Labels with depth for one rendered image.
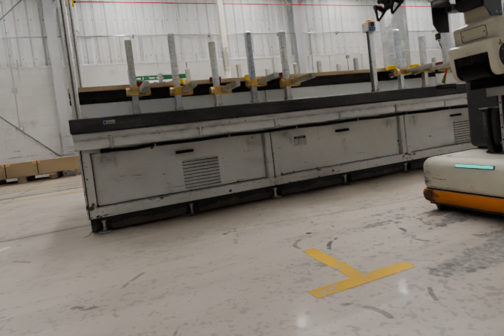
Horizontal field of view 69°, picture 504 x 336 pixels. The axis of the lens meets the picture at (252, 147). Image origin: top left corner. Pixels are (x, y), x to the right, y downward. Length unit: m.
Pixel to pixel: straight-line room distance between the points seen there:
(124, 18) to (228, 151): 7.61
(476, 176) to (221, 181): 1.54
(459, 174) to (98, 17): 8.88
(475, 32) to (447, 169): 0.64
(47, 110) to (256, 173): 7.32
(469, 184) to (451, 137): 1.92
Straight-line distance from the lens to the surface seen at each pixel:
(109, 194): 2.51
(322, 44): 11.57
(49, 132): 9.47
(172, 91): 2.28
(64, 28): 2.34
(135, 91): 2.25
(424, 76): 3.31
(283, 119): 2.54
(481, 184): 1.94
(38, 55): 9.71
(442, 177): 2.06
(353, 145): 3.12
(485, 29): 1.97
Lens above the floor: 0.54
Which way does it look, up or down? 3 degrees down
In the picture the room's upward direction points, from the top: 7 degrees counter-clockwise
